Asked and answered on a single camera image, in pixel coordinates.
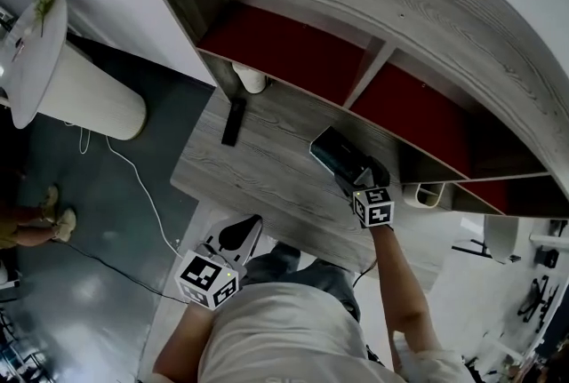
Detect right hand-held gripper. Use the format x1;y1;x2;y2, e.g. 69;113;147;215
333;155;396;229

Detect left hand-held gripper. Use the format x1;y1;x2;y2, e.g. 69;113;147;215
174;214;263;311

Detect dark teal pack of tissues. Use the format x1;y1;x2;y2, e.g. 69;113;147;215
309;125;373;185

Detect person's left forearm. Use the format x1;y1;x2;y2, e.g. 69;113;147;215
152;304;220;383

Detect person's right forearm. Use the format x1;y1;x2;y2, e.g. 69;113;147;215
370;224;442;358

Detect person's grey trousers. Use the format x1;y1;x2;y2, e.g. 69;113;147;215
242;241;362;323

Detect person's white shirt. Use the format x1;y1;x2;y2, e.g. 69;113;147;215
146;283;475;383

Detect white chair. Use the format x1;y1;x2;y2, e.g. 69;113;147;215
483;214;520;265

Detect black remote control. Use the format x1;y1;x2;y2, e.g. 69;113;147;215
220;97;248;148

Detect small black box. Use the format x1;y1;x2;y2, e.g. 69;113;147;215
534;247;560;269

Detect white paper cup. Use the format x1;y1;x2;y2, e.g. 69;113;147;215
231;60;268;95

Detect black office chair base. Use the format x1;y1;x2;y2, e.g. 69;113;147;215
517;276;561;324

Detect small green plant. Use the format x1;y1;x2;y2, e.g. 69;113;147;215
30;0;59;38

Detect white mug with handle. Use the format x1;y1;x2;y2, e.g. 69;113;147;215
401;181;446;210

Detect black floor cable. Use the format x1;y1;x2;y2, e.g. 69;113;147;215
64;240;181;300

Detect white floor cable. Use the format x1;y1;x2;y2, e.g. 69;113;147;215
64;121;186;260

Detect white round pedestal table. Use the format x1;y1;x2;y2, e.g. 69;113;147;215
0;0;148;141

